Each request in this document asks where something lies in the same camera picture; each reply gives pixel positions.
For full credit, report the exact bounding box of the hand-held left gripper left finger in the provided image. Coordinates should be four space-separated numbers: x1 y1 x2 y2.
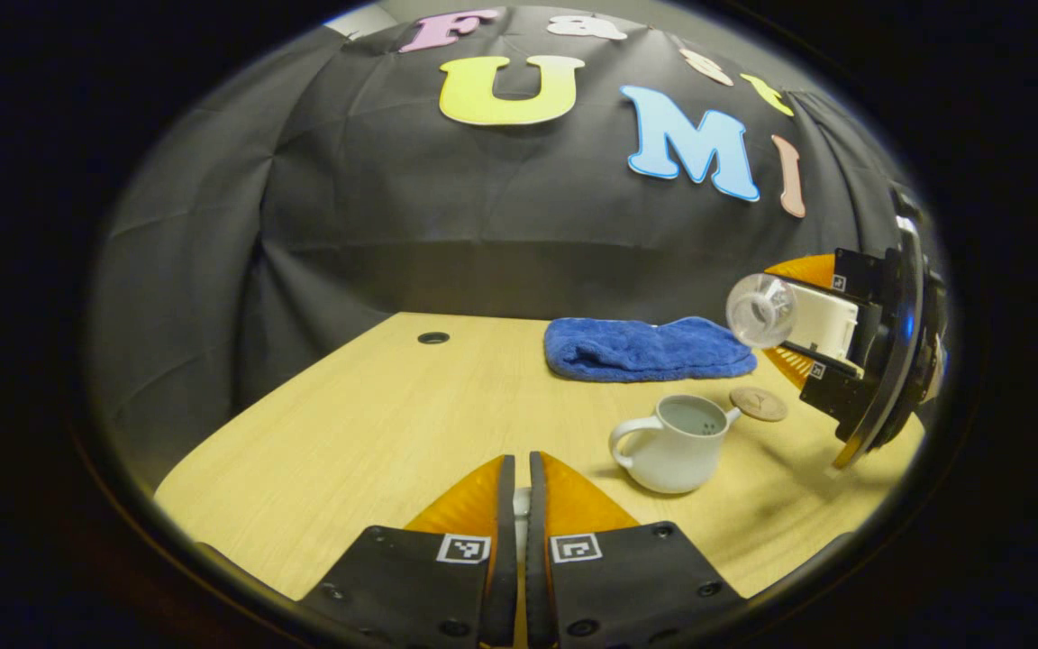
298 453 519 649

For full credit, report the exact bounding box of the round wooden coaster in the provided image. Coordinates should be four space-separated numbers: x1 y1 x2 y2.
729 387 789 423

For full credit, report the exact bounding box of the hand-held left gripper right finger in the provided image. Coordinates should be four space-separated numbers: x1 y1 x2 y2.
525 451 746 649

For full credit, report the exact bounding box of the white teacup lid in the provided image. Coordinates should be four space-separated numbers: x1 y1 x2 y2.
514 488 533 562

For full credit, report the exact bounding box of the clear plastic water bottle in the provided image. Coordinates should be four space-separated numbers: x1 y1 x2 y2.
725 273 860 361

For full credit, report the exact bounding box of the blue towel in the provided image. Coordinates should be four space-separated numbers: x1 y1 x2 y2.
543 315 759 383

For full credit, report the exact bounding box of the white teacup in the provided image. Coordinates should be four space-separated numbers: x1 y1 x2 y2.
608 394 743 495

